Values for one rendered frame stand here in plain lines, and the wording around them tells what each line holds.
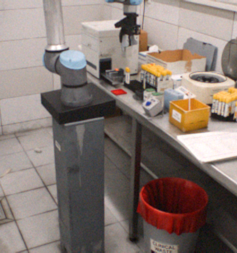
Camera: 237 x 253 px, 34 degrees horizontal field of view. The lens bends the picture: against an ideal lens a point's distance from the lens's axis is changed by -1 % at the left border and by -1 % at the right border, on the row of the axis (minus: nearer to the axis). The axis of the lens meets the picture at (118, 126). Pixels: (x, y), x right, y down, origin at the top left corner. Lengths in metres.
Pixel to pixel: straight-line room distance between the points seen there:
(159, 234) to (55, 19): 1.17
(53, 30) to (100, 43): 0.54
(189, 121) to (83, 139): 0.50
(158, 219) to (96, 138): 0.51
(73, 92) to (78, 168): 0.38
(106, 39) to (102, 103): 0.62
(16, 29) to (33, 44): 0.20
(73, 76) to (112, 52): 0.66
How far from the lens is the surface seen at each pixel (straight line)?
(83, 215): 2.09
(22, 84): 3.66
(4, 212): 2.75
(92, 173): 1.97
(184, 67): 2.33
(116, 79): 2.25
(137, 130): 2.03
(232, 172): 1.48
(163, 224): 2.00
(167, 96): 1.93
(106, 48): 2.36
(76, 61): 1.76
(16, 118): 3.76
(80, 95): 1.80
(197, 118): 1.75
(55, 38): 1.87
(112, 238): 2.46
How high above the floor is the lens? 1.62
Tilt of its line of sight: 25 degrees down
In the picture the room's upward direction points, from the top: 1 degrees clockwise
